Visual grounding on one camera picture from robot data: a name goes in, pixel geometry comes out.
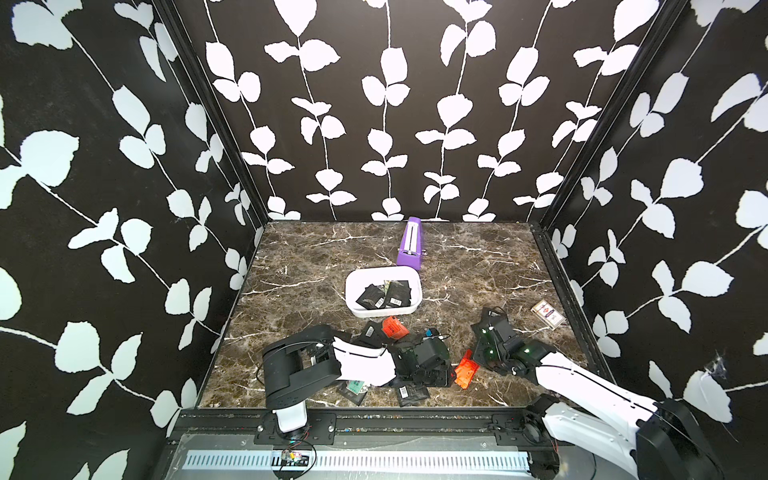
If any orange red tea bag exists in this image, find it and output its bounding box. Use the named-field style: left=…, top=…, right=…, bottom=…
left=454, top=349, right=480, bottom=390

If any black tea bag with barcode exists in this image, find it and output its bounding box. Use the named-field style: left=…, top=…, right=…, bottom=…
left=356, top=284, right=386, bottom=310

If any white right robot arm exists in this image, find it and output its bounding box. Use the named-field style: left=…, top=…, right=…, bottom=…
left=472, top=307, right=725, bottom=479

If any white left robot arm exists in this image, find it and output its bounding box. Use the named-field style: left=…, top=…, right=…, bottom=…
left=261, top=316, right=457, bottom=435

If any black tea bag front centre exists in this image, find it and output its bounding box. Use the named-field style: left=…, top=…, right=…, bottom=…
left=395, top=384, right=430, bottom=407

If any black tea bag barcode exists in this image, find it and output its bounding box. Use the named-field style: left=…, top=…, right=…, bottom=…
left=384, top=280, right=412, bottom=308

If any green grape oolong tea bag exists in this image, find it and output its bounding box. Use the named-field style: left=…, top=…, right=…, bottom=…
left=338, top=380, right=369, bottom=406

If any white plastic storage box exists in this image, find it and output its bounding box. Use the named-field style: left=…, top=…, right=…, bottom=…
left=345, top=266, right=423, bottom=318

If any white red card pack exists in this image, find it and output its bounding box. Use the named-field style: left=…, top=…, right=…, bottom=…
left=531, top=300, right=566, bottom=329

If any purple metronome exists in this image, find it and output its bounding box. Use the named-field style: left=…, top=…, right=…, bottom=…
left=396, top=217, right=423, bottom=271

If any perforated white metal rail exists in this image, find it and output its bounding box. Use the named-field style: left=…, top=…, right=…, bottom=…
left=181, top=450, right=531, bottom=476

